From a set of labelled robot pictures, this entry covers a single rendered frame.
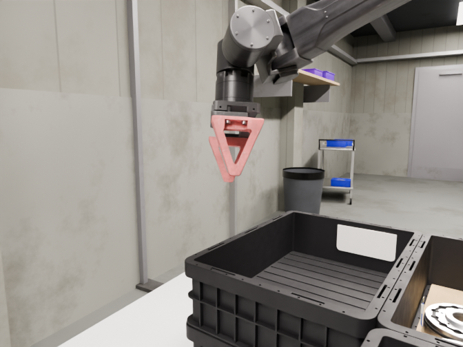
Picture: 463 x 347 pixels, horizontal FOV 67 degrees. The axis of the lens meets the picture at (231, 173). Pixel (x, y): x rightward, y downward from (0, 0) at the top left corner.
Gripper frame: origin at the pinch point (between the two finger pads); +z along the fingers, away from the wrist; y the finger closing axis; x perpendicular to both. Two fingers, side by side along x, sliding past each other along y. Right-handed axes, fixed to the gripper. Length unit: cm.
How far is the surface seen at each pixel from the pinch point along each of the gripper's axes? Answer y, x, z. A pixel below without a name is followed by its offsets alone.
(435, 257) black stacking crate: -16.5, 42.6, 12.9
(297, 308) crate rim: 4.8, 8.7, 17.6
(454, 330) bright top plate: 1.6, 32.3, 21.1
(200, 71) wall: -227, -9, -110
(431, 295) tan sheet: -13.6, 39.6, 19.7
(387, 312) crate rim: 9.1, 18.3, 16.8
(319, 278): -22.6, 21.2, 18.6
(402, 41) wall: -570, 380, -345
